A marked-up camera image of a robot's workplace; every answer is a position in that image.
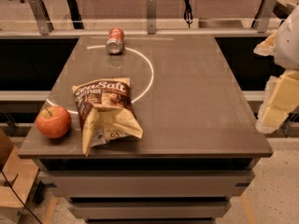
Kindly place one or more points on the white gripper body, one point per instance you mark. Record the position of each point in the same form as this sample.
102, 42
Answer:
288, 42

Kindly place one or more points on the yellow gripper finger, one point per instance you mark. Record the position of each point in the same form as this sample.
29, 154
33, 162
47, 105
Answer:
266, 48
281, 97

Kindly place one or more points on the red apple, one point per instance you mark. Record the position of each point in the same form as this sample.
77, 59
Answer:
53, 122

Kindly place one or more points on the grey drawer cabinet table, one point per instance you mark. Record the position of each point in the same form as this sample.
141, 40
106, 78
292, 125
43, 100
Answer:
199, 143

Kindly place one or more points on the red soda can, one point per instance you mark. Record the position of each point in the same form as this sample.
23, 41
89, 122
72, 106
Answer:
115, 40

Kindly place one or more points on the sea salt chip bag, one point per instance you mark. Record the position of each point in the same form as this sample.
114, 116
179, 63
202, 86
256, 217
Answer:
105, 112

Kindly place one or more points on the wooden crate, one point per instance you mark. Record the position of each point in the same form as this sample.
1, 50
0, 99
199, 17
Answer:
17, 177

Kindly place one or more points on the right metal railing bracket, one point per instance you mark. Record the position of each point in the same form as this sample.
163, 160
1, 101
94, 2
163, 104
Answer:
262, 22

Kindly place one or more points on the metal railing bracket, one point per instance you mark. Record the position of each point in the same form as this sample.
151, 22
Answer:
41, 15
262, 22
151, 17

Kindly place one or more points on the middle metal railing bracket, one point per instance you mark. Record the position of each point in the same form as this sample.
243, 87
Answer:
151, 17

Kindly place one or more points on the left metal railing bracket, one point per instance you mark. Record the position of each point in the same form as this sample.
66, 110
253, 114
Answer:
41, 15

